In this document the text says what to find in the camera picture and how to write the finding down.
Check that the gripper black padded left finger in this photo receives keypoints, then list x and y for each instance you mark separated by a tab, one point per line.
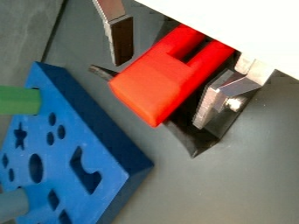
119	29

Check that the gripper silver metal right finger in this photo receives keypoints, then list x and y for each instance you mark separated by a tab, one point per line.
224	94

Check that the red square-circle forked object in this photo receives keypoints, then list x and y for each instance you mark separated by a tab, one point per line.
160	80

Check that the black curved regrasp stand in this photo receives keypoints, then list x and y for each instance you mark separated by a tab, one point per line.
197	139

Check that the blue foam fixture block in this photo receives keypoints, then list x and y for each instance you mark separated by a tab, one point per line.
69	155

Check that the green hexagonal peg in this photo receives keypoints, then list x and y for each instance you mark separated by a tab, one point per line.
19	101

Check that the grey-blue cylinder peg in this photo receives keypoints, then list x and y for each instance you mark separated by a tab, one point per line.
14	204

